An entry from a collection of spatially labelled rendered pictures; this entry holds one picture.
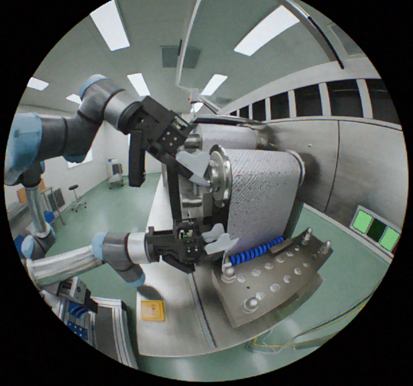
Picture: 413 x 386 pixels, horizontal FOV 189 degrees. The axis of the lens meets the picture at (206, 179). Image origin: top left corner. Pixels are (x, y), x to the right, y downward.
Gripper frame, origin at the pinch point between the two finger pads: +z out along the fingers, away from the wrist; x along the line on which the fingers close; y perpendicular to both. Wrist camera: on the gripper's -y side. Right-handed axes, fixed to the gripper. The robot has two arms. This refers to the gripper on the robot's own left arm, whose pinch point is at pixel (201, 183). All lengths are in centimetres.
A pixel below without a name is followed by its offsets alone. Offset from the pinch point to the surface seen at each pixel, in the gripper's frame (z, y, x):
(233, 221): 10.1, -2.4, -4.4
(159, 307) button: 7.9, -34.9, -13.4
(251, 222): 15.1, -0.3, -4.4
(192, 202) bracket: 3.0, -6.0, 3.8
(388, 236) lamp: 31, 19, -39
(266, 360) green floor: 102, -77, -72
